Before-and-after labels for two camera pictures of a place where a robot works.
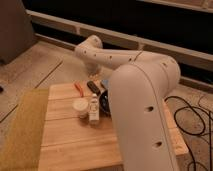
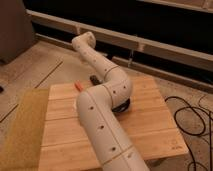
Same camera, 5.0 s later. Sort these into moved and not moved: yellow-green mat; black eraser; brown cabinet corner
Moved: black eraser
Not moved: yellow-green mat; brown cabinet corner
